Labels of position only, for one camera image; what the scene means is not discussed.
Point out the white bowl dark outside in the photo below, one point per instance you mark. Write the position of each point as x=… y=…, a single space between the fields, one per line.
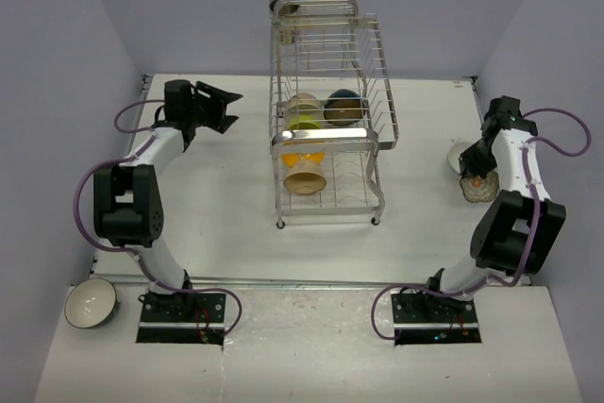
x=91 y=304

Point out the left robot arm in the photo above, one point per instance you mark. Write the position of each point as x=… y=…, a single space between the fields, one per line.
x=127 y=206

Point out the beige bowl lower front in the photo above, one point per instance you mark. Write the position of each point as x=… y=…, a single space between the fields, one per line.
x=305 y=178

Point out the aluminium table rail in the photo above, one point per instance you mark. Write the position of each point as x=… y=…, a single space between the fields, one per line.
x=244 y=283

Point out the lime green bowl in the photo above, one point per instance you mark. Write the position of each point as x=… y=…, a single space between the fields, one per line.
x=303 y=122

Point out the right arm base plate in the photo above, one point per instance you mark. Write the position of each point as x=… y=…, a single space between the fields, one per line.
x=424 y=319

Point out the beige patterned bowl upper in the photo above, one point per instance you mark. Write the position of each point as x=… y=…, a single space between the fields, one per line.
x=303 y=103

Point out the stainless steel dish rack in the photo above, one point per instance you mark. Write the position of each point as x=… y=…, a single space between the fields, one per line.
x=336 y=47

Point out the yellow orange bowl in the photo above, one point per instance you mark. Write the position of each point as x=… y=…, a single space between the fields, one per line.
x=291 y=159

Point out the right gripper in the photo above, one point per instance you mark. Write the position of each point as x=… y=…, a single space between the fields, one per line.
x=469 y=164

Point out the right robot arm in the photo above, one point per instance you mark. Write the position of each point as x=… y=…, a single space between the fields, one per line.
x=517 y=231

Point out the beige scalloped bowl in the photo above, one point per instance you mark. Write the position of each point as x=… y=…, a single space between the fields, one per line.
x=477 y=189

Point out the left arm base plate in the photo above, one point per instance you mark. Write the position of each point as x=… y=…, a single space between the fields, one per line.
x=182 y=319

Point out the steel perforated cutlery holder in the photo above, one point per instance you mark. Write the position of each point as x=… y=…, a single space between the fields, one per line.
x=285 y=37

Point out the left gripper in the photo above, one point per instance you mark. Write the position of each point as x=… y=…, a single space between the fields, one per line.
x=219 y=121

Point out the dark blue bowl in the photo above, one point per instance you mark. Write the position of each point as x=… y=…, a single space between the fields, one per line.
x=344 y=108

